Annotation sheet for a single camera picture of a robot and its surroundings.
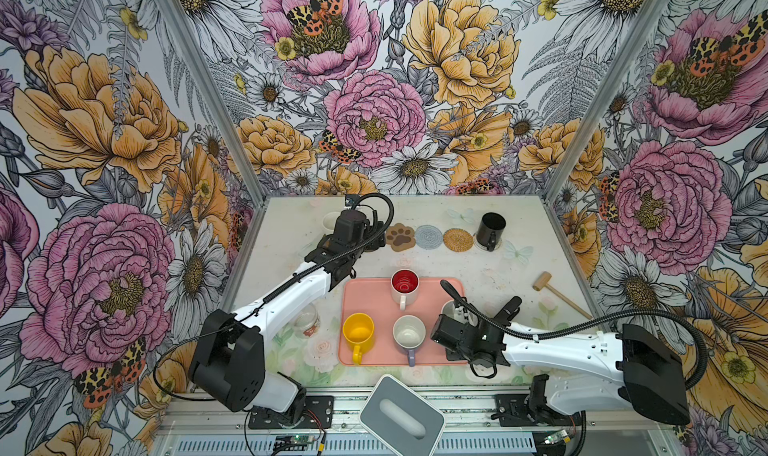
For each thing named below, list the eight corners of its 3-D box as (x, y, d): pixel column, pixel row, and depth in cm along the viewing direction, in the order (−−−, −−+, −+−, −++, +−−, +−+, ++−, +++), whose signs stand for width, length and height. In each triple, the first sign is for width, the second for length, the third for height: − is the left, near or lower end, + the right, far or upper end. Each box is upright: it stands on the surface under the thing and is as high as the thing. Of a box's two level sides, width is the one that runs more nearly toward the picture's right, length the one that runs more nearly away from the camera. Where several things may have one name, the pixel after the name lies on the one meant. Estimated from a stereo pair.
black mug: (480, 256, 107) (487, 237, 99) (474, 232, 114) (481, 212, 106) (501, 256, 107) (510, 237, 99) (494, 232, 114) (503, 212, 106)
